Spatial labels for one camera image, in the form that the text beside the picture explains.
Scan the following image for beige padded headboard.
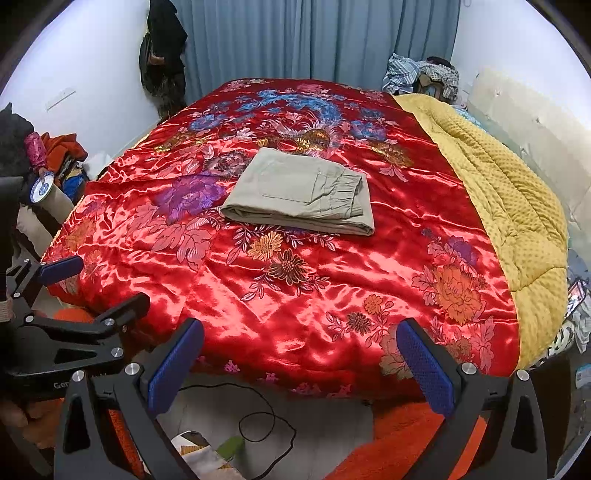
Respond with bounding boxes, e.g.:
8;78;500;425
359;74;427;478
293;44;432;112
466;67;591;232

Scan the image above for green packet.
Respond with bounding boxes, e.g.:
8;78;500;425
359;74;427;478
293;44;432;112
217;436;245;461

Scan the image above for blue white striped cloth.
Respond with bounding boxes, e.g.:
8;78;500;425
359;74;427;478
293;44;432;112
382;53;423;94

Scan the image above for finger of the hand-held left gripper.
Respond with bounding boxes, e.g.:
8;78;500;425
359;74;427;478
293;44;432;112
7;255;85;303
16;292;152;370

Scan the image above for white bag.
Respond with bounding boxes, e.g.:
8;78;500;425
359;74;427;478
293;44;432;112
85;152;114;179

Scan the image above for colourful printed packet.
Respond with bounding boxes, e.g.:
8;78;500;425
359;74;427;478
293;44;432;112
566;277;590;319

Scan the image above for black hanging clothes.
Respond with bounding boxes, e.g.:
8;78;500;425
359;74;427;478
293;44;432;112
139;0;189;121

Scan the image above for pink patterned cloth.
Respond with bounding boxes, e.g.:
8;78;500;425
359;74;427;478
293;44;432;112
25;131;49;171

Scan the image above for blue white round tin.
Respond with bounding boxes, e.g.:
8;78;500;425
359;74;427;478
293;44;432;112
28;171;75;223

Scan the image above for paper booklet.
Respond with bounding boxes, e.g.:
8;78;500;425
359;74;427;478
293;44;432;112
171;431;245;480

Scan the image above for black white patterned cloth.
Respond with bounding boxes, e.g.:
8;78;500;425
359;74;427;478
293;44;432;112
531;318;579;368

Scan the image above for orange cloth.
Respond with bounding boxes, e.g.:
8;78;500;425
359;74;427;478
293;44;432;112
41;133;88;172

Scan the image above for orange rug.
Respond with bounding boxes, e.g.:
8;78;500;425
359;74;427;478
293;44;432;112
106;399;490;480

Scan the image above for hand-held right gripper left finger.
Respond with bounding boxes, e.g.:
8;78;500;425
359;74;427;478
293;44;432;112
54;318;206;480

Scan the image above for blue curtain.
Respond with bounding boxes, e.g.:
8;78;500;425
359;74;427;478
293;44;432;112
175;0;462;95

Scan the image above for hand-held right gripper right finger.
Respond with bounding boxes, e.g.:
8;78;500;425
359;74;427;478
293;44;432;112
396;318;550;480

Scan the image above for black cable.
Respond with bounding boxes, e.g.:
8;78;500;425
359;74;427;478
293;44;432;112
178;382;297;457

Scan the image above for black fluffy garment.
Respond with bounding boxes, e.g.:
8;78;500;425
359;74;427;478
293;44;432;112
0;104;37;182

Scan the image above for beige pants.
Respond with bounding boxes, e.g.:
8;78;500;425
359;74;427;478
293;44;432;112
220;148;376;237

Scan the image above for yellow dotted blanket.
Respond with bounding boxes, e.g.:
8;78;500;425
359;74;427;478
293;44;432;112
394;93;570;370

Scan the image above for red floral satin blanket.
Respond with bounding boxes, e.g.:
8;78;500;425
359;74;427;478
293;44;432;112
41;78;522;400

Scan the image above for dark plaid clothes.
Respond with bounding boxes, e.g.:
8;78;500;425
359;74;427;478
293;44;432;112
416;56;461;101

